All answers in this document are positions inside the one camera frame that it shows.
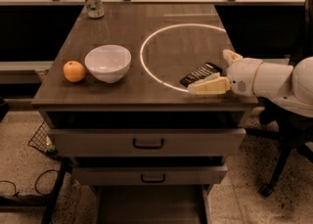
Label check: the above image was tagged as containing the black rxbar chocolate bar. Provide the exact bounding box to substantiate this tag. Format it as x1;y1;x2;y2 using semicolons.
180;62;223;87

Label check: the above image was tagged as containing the black floor cable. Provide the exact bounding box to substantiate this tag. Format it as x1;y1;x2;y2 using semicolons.
0;168;61;198

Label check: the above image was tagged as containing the orange fruit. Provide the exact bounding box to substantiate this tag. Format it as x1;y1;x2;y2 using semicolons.
63;61;86;82

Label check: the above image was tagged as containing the black office chair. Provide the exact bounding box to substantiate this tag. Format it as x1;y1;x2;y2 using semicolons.
246;0;313;197

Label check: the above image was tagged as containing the black wire basket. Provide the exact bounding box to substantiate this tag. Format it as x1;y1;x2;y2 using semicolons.
28;122;62;160

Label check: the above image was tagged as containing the top grey drawer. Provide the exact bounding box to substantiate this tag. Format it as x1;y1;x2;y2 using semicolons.
48;128;246;157

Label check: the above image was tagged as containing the black table leg frame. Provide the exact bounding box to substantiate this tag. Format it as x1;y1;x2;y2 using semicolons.
0;161;70;224

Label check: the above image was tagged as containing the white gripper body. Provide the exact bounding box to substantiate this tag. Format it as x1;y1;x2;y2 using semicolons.
226;58;262;97

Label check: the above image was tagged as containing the white bowl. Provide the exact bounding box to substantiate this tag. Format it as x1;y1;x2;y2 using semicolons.
84;45;132;83

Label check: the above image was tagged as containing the grey drawer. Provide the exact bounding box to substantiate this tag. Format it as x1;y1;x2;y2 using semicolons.
48;128;246;157
72;165;228;186

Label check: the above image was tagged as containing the bottom open drawer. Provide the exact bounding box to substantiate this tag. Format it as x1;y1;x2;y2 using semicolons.
92;185;211;224

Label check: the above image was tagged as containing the middle grey drawer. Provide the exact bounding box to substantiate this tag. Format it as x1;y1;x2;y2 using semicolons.
72;165;228;186

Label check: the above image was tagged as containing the grey drawer cabinet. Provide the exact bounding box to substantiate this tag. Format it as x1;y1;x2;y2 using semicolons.
30;3;259;224

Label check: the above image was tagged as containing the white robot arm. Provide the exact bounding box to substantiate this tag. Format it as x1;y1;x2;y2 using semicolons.
187;50;313;117

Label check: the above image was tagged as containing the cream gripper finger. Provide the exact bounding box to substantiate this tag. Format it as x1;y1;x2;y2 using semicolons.
223;49;244;66
187;72;231;95

